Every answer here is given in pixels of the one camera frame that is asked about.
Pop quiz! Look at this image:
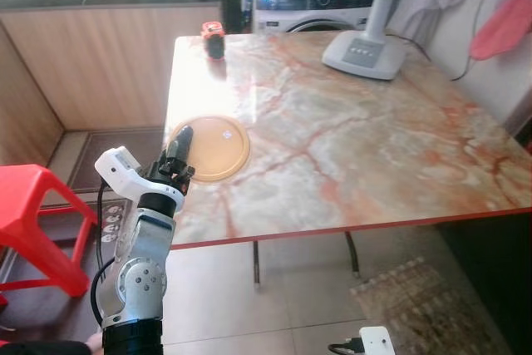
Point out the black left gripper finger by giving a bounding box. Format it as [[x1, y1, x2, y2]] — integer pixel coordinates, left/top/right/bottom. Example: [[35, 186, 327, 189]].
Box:
[[169, 126, 195, 164]]

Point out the orange round plate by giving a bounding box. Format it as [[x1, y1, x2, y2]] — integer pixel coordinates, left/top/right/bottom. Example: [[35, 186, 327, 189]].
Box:
[[166, 114, 251, 183]]

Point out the dark door mat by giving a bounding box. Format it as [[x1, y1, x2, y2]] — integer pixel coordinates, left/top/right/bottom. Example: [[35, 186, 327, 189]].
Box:
[[66, 126, 167, 194]]

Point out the white power strip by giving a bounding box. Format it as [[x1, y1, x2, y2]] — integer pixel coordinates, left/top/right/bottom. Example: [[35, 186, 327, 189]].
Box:
[[100, 199, 130, 244]]

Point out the small orange black gadget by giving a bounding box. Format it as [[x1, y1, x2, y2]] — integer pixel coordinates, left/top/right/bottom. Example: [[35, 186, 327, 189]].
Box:
[[201, 21, 227, 61]]

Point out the wooden counter cabinet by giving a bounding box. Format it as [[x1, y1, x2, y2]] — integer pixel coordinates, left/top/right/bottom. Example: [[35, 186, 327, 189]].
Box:
[[0, 0, 250, 165]]

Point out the red plastic stool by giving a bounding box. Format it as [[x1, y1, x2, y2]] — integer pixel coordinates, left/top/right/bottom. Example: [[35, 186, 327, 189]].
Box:
[[0, 164, 96, 298]]

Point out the orange marble table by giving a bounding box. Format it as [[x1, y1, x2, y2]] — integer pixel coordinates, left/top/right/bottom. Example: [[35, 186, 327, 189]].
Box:
[[162, 32, 532, 289]]

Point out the bare person foot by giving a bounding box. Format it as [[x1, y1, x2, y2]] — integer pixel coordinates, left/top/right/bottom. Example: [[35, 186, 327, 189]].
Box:
[[83, 330, 105, 354]]

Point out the white standing fan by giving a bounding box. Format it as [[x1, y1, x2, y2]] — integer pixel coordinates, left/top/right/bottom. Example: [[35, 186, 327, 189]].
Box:
[[322, 0, 470, 81]]

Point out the red hanging cloth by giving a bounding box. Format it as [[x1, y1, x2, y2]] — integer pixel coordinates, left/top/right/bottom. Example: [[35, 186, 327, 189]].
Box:
[[470, 0, 532, 61]]

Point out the beige patterned rug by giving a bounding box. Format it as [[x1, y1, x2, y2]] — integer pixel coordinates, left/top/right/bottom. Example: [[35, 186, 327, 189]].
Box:
[[349, 257, 508, 355]]

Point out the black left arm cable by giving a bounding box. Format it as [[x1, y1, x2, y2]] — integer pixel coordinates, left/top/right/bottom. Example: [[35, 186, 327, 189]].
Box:
[[90, 179, 117, 327]]

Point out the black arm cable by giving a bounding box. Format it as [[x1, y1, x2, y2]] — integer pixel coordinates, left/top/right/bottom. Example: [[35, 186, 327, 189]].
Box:
[[328, 338, 364, 355], [90, 179, 117, 327]]

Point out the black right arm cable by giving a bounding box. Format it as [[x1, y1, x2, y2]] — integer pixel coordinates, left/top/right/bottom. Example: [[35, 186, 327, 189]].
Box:
[[328, 338, 364, 355]]

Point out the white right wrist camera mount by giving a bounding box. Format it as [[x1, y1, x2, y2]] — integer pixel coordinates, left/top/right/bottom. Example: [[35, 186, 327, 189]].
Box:
[[359, 326, 396, 355]]

